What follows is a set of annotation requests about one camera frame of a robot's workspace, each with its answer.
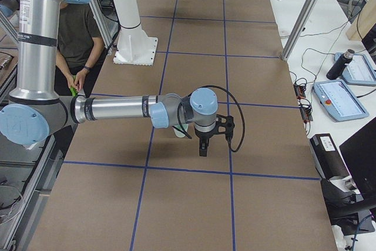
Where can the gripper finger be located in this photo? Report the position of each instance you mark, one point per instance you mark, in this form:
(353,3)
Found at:
(205,146)
(201,147)

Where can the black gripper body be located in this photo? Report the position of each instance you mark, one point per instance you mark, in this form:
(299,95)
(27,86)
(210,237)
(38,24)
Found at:
(204,136)

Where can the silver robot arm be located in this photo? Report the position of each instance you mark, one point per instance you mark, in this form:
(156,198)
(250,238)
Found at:
(36,111)

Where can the pale green plastic cup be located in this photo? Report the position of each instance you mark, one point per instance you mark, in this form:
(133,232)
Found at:
(178,132)

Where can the black box with label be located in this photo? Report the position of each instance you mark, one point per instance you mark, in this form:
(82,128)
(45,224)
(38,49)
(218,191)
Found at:
(328,161)

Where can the near blue teach pendant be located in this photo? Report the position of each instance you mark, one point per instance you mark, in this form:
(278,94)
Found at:
(339,101)

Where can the blue teach pendant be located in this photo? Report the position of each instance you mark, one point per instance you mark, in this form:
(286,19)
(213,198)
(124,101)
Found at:
(359,71)
(339,101)

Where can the black water bottle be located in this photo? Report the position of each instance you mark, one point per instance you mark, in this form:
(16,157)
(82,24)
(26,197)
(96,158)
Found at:
(341,63)

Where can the person in dark shirt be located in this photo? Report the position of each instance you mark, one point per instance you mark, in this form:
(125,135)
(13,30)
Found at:
(81,50)

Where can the black monitor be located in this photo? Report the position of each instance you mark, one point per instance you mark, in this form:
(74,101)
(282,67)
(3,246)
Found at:
(358,152)

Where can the far blue teach pendant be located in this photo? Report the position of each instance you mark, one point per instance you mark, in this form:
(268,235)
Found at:
(359,71)

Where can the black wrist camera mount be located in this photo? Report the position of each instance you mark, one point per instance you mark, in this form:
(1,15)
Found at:
(224,126)

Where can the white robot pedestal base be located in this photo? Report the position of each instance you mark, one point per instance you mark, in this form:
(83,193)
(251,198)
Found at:
(134,46)

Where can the aluminium frame post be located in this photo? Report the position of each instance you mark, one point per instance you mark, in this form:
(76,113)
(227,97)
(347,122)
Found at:
(298,28)

